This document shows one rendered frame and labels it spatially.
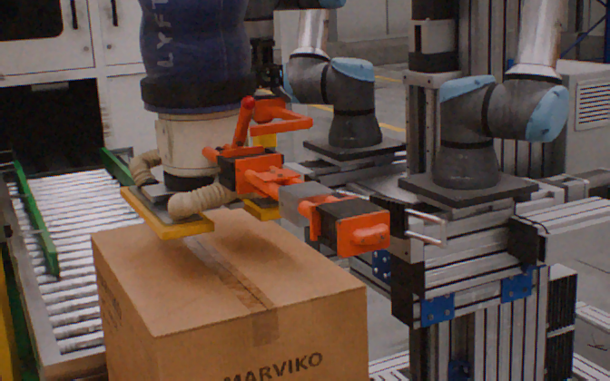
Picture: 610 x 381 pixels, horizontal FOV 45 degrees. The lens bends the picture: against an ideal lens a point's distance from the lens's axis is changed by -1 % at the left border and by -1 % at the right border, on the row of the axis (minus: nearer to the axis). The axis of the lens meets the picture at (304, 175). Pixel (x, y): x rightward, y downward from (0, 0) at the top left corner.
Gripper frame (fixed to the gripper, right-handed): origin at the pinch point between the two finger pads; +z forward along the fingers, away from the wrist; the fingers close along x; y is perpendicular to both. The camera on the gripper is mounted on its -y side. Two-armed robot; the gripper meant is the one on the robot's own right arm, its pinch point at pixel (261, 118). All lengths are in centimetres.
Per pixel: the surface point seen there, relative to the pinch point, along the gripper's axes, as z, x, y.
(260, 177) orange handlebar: -4, -28, 66
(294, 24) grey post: -3, 145, -283
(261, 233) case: 21.1, -11.6, 23.8
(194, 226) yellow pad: 8, -34, 47
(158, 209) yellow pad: 8, -37, 35
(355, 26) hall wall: 52, 541, -888
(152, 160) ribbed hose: 2.9, -32.0, 14.2
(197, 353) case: 26, -39, 60
